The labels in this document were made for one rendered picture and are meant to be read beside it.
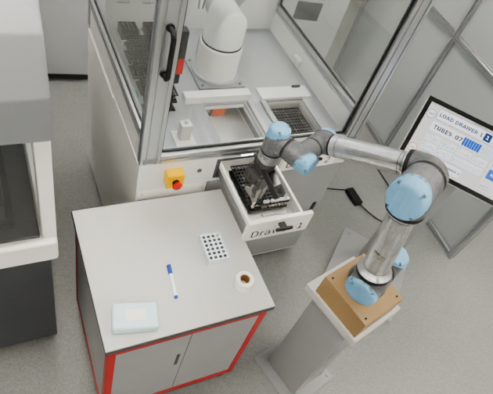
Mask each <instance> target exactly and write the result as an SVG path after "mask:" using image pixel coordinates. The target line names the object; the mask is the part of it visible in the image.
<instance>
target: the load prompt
mask: <svg viewBox="0 0 493 394"><path fill-rule="evenodd" d="M435 119H437V120H439V121H441V122H443V123H445V124H447V125H449V126H451V127H454V128H455V129H457V130H459V131H461V132H463V133H465V134H468V135H469V136H471V137H473V138H475V139H477V140H479V141H482V142H483V143H485V144H487V145H490V146H491V147H493V134H492V133H490V132H488V131H486V130H484V129H482V128H480V127H478V126H476V125H474V124H472V123H470V122H468V121H466V120H464V119H462V118H460V117H458V116H456V115H454V114H452V113H450V112H448V111H446V110H444V109H442V108H441V109H440V110H439V112H438V114H437V115H436V117H435Z"/></svg>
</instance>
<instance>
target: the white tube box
mask: <svg viewBox="0 0 493 394"><path fill-rule="evenodd" d="M218 232H219V233H220V231H218ZM216 234H217V232H213V233H207V234H202V235H199V238H198V242H199V244H200V248H201V251H202V253H203V257H204V259H205V262H206V264H207V266H208V267H209V266H214V265H218V264H223V263H227V262H228V261H229V258H230V257H229V254H228V251H227V249H226V247H225V243H224V242H223V239H222V237H221V233H220V235H219V236H218V237H217V236H216Z"/></svg>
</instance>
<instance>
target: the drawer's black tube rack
mask: <svg viewBox="0 0 493 394"><path fill-rule="evenodd" d="M249 164H250V163H248V164H242V165H235V166H230V167H231V169H232V167H233V168H234V169H232V170H230V171H229V175H230V177H231V180H232V181H233V183H234V185H235V186H236V189H237V191H238V193H239V196H240V197H241V199H242V200H243V203H244V206H245V207H246V210H247V213H254V212H259V211H263V210H264V211H265V210H272V209H276V208H281V207H286V206H287V204H286V205H284V204H283V205H281V204H280V206H278V205H277V206H271V207H269V206H267V208H264V209H262V208H261V206H259V207H254V208H250V206H249V203H252V201H251V198H250V196H249V194H248V193H247V191H246V190H245V187H246V186H248V187H251V185H252V183H249V182H248V181H247V180H246V179H245V178H244V177H243V174H244V171H245V169H246V167H247V166H249ZM245 166H246V167H245ZM235 167H237V168H235ZM238 167H240V168H238ZM267 199H269V200H271V199H273V197H272V194H271V192H270V190H269V188H268V190H267V191H266V192H265V193H264V194H263V196H262V197H261V198H260V199H259V200H257V201H256V202H263V201H264V200H266V201H267Z"/></svg>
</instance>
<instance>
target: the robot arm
mask: <svg viewBox="0 0 493 394"><path fill-rule="evenodd" d="M290 135H291V128H290V126H289V125H288V124H286V123H284V122H282V121H275V122H272V123H271V124H270V126H269V128H268V130H267V131H266V134H265V137H264V141H263V143H262V146H261V149H260V150H259V151H258V152H255V153H254V155H253V157H254V161H253V162H252V163H250V164H249V166H247V167H246V169H245V171H244V174H243V177H244V178H245V179H246V180H247V181H248V182H249V183H252V185H251V187H248V186H246V187H245V190H246V192H247V193H248V194H249V196H250V198H251V201H252V202H256V201H257V200H259V199H260V198H261V197H262V196H263V194H264V193H265V192H266V191H267V190H268V188H269V190H270V192H271V194H272V197H273V199H278V198H280V197H282V196H284V195H285V194H286V192H285V190H284V188H283V186H282V183H281V181H280V180H279V177H278V175H277V173H276V171H275V167H276V165H277V164H278V163H279V160H280V158H282V159H283V160H284V161H286V162H287V163H288V164H289V165H291V167H293V168H294V169H295V170H297V171H298V172H300V173H301V174H303V175H308V174H310V173H311V172H312V171H313V170H314V168H315V167H316V165H317V164H318V158H319V157H320V156H321V155H326V156H331V157H334V158H337V159H342V160H346V161H349V162H352V163H357V164H361V165H363V166H367V167H372V168H375V169H378V170H383V171H386V172H390V173H393V174H398V175H400V176H399V177H397V178H396V179H395V180H393V181H392V183H391V184H390V186H389V188H388V189H387V192H386V195H385V209H386V211H387V213H386V215H385V217H384V219H383V221H382V224H381V225H380V228H379V230H378V231H377V233H376V236H375V238H374V240H373V242H372V244H371V246H370V248H369V251H368V253H367V255H366V256H363V257H362V258H360V260H359V261H358V263H356V264H355V265H354V266H353V267H352V268H351V269H350V270H349V271H348V274H347V280H346V281H345V284H344V286H345V289H346V291H347V293H348V295H349V296H350V297H351V298H352V299H353V300H354V301H355V302H357V303H360V304H362V305H364V306H371V305H373V304H374V303H375V302H377V301H378V299H379V298H380V297H381V296H383V294H384V293H385V291H386V290H387V287H388V286H389V285H390V283H391V282H392V281H393V280H394V279H395V278H396V276H397V275H398V274H399V273H400V272H401V270H402V269H404V268H406V265H407V264H408V261H409V258H408V254H407V252H406V250H405V249H404V248H403V247H402V246H403V245H404V244H405V241H406V239H407V237H408V236H409V234H410V232H411V230H412V229H413V227H414V225H416V224H420V223H421V222H422V221H423V220H424V218H425V216H426V215H427V213H428V211H429V209H430V207H431V206H432V204H433V203H434V201H435V200H436V199H437V197H438V196H439V195H440V194H441V193H442V192H443V191H444V190H445V188H446V187H447V185H448V180H449V174H448V169H447V167H446V166H445V164H444V163H443V162H442V161H441V160H440V159H438V158H437V157H436V156H433V155H431V154H429V153H427V152H422V151H419V150H415V149H409V150H408V151H404V150H400V149H394V148H391V147H387V146H383V145H377V144H374V143H370V142H367V141H361V140H357V139H353V138H348V137H344V136H340V135H337V134H336V132H335V131H333V130H332V129H331V128H329V127H324V128H322V129H320V130H317V131H316V132H315V133H314V134H312V135H311V136H309V137H308V138H306V139H305V140H303V141H302V142H301V143H299V142H298V141H296V140H295V139H293V138H292V137H290Z"/></svg>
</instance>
